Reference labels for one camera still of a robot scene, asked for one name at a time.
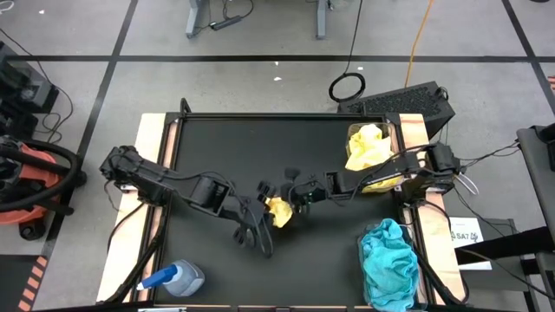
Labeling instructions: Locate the white paper sign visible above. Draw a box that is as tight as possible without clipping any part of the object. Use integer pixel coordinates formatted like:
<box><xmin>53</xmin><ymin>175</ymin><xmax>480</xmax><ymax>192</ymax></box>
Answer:
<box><xmin>449</xmin><ymin>216</ymin><xmax>494</xmax><ymax>271</ymax></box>

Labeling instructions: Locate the wooden table side board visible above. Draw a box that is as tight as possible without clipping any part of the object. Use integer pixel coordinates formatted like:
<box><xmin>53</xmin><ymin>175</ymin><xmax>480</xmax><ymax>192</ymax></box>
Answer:
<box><xmin>95</xmin><ymin>113</ymin><xmax>170</xmax><ymax>303</ymax></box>
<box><xmin>397</xmin><ymin>113</ymin><xmax>468</xmax><ymax>304</ymax></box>

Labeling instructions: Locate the clear plastic basket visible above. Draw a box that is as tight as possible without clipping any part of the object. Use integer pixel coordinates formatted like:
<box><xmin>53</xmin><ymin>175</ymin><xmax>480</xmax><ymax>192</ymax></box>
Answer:
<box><xmin>345</xmin><ymin>122</ymin><xmax>405</xmax><ymax>195</ymax></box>

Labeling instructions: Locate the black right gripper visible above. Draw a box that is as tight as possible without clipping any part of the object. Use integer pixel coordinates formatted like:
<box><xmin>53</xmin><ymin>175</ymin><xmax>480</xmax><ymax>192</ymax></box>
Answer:
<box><xmin>280</xmin><ymin>167</ymin><xmax>330</xmax><ymax>216</ymax></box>

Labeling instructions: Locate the yellow hanging power cord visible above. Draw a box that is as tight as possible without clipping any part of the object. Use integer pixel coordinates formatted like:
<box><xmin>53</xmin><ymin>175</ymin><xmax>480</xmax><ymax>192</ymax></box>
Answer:
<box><xmin>403</xmin><ymin>0</ymin><xmax>435</xmax><ymax>88</ymax></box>

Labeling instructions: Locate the grey desk leg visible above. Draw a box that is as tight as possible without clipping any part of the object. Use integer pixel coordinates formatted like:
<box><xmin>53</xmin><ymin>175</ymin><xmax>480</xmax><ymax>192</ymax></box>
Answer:
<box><xmin>185</xmin><ymin>0</ymin><xmax>206</xmax><ymax>40</ymax></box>
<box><xmin>315</xmin><ymin>0</ymin><xmax>328</xmax><ymax>41</ymax></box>

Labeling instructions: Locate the black aluminium table frame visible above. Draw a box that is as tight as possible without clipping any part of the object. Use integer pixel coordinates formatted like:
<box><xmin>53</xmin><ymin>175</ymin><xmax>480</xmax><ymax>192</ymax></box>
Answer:
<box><xmin>102</xmin><ymin>97</ymin><xmax>470</xmax><ymax>312</ymax></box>

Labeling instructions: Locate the blue microfiber towel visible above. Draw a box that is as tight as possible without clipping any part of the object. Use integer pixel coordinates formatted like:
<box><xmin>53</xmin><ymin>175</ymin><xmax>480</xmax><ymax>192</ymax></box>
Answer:
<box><xmin>359</xmin><ymin>218</ymin><xmax>418</xmax><ymax>283</ymax></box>
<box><xmin>362</xmin><ymin>272</ymin><xmax>421</xmax><ymax>312</ymax></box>

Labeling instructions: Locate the black hanging cable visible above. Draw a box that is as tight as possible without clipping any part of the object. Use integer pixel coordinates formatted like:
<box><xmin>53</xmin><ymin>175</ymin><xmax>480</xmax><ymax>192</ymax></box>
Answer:
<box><xmin>327</xmin><ymin>0</ymin><xmax>368</xmax><ymax>104</ymax></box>

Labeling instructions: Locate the pile of teal cloths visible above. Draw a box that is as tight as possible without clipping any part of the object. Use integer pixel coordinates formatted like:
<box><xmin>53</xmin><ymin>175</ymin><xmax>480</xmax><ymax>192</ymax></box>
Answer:
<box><xmin>356</xmin><ymin>218</ymin><xmax>427</xmax><ymax>312</ymax></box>

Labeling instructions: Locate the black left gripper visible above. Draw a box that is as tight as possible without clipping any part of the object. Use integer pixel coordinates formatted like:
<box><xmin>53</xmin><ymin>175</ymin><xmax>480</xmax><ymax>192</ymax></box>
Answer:
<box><xmin>225</xmin><ymin>181</ymin><xmax>278</xmax><ymax>249</ymax></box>

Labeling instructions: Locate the grey spray bottle blue nozzle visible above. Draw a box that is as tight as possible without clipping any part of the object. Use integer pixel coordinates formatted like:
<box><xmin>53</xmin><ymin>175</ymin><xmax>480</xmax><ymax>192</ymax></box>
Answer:
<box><xmin>135</xmin><ymin>258</ymin><xmax>206</xmax><ymax>298</ymax></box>

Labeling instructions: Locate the black power strip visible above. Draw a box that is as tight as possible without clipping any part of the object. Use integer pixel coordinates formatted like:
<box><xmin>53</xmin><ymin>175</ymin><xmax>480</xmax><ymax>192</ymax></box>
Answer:
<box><xmin>209</xmin><ymin>14</ymin><xmax>243</xmax><ymax>32</ymax></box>

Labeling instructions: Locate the black equipment case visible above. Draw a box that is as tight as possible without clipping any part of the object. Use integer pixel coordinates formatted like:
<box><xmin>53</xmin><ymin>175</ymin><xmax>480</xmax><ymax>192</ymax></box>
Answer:
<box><xmin>0</xmin><ymin>41</ymin><xmax>60</xmax><ymax>140</ymax></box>

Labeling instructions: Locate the orange black shop vacuum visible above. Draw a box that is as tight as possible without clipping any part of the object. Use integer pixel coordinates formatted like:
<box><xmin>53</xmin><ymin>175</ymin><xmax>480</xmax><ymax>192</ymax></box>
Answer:
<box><xmin>0</xmin><ymin>133</ymin><xmax>88</xmax><ymax>242</ymax></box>

